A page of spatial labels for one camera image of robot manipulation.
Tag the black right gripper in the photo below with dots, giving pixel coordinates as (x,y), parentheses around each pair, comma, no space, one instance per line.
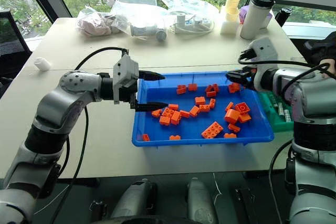
(249,77)

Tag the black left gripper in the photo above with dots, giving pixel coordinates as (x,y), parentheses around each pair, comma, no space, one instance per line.
(129,93)

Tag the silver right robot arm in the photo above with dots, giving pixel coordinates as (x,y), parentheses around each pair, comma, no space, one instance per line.
(312,119)

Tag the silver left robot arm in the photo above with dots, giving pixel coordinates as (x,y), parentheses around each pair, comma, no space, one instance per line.
(55,106)

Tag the green plastic bin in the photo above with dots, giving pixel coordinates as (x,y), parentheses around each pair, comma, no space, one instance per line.
(273,113)

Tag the blue plastic bin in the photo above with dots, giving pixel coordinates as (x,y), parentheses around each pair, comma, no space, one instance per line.
(189,127)

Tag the small orange toy brick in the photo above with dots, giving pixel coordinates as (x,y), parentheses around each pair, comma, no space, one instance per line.
(192,87)
(164,121)
(245,118)
(212,87)
(168,112)
(230,136)
(212,103)
(204,108)
(229,106)
(233,128)
(200,100)
(194,111)
(234,88)
(145,137)
(211,94)
(184,114)
(173,107)
(176,118)
(174,137)
(181,89)
(156,113)

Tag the orange brick with round stud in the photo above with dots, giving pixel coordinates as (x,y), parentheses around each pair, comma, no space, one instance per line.
(242,108)

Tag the large smooth orange block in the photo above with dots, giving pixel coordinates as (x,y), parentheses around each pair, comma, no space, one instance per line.
(232,116)

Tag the white cylindrical battery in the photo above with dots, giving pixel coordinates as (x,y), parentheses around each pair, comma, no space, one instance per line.
(287,116)
(280,109)

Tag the long eight-stud orange brick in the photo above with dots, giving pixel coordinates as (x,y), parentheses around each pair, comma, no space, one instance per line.
(212,130)

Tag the plastic bag with grey cylinders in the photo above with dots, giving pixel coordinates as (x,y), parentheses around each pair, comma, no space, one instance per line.
(147,31)

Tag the white tumbler with black lid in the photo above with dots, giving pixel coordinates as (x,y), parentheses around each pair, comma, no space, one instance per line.
(254,16)

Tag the purple container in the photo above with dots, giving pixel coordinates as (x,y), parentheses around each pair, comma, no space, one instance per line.
(242,14)

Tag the white power strip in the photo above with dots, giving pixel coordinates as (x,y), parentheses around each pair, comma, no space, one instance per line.
(193,24)

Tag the yellow ribbed cup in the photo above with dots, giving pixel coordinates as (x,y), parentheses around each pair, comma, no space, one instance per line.
(233,5)

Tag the black bottle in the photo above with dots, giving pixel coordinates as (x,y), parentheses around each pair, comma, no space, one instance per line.
(283,15)

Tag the person in dark clothes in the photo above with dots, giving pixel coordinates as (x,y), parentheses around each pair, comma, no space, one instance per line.
(321,48)

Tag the plastic bag with pink contents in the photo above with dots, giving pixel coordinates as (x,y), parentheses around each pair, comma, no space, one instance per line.
(94,23)

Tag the silver rounded robot leg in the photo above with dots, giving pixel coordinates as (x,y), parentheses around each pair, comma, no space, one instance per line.
(200,203)
(134,197)

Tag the small white cylinder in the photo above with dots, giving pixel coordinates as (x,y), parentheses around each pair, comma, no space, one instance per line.
(42,64)

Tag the black flat plate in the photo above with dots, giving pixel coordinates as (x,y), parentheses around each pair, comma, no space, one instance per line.
(245,204)

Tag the black office chair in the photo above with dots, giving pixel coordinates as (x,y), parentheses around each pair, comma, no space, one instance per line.
(11,43)

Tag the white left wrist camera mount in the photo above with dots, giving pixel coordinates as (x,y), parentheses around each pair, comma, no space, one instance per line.
(126,68)

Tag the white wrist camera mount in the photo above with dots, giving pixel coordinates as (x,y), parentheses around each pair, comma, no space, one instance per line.
(126,68)
(265,49)

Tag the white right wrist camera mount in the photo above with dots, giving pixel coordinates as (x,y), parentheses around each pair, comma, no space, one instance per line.
(265,49)

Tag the black metal bracket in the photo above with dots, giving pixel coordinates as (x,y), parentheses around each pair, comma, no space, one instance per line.
(97,209)

